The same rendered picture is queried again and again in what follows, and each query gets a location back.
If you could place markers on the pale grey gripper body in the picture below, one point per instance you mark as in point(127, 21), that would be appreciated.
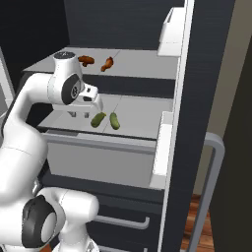
point(78, 106)

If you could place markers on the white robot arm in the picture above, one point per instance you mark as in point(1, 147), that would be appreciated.
point(19, 154)

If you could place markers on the green cucumber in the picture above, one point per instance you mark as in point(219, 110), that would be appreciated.
point(97, 119)
point(114, 121)

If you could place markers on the brown chicken drumstick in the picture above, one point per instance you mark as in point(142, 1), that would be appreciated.
point(87, 60)
point(107, 64)

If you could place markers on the grey fridge crisper drawer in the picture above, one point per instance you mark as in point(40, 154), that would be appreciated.
point(105, 164)

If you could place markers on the grey fridge shelf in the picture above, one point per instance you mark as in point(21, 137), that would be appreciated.
point(141, 116)
point(141, 64)

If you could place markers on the white door bin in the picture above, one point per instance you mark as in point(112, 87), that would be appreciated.
point(172, 32)
point(162, 151)

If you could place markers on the dark freezer drawer front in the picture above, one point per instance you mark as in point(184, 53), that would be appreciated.
point(131, 210)

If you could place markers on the dark fridge door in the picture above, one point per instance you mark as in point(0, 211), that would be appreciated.
point(197, 82)

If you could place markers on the dark cabinet panel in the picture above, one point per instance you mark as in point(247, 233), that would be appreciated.
point(234, 164)

